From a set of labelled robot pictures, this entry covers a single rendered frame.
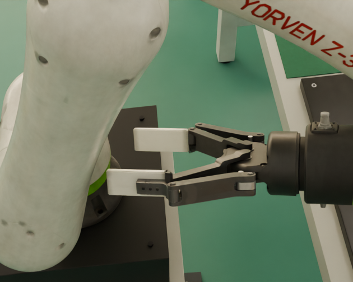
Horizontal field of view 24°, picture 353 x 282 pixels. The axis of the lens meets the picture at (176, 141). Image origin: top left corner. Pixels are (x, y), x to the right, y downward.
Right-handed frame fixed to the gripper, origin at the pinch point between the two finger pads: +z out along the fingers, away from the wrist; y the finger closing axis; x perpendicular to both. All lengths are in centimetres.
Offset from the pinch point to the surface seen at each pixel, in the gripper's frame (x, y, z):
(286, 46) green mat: 3, -67, -15
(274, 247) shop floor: 68, -105, -10
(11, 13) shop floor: 16, -161, 79
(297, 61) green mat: 5, -64, -17
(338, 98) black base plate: 10, -56, -25
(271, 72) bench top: 8, -64, -12
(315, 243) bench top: 29, -35, -22
